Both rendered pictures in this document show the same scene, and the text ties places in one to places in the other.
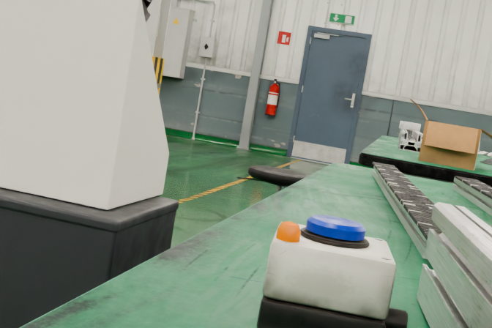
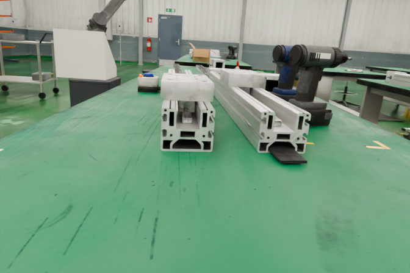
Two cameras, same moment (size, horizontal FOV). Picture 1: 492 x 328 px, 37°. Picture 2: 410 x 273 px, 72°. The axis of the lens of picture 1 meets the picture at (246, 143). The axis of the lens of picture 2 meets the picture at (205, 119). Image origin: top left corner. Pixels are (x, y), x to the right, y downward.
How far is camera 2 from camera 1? 70 cm
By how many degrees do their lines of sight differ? 17
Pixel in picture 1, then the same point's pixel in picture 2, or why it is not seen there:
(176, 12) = not seen: hidden behind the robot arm
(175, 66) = (108, 35)
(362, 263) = (152, 78)
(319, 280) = (146, 82)
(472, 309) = not seen: hidden behind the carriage
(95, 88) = (97, 53)
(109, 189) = (105, 75)
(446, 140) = (199, 54)
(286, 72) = (152, 33)
